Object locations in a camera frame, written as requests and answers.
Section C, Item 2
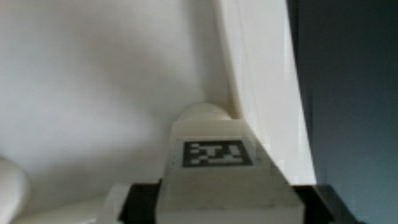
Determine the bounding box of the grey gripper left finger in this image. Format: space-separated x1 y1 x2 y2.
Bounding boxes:
96 183 160 224

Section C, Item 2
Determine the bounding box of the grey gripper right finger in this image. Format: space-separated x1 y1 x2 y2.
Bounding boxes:
293 184 364 224

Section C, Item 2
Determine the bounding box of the white leg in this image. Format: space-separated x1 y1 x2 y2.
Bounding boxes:
157 103 306 224

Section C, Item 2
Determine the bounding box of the white square tabletop part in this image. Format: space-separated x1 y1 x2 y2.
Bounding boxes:
0 0 315 224

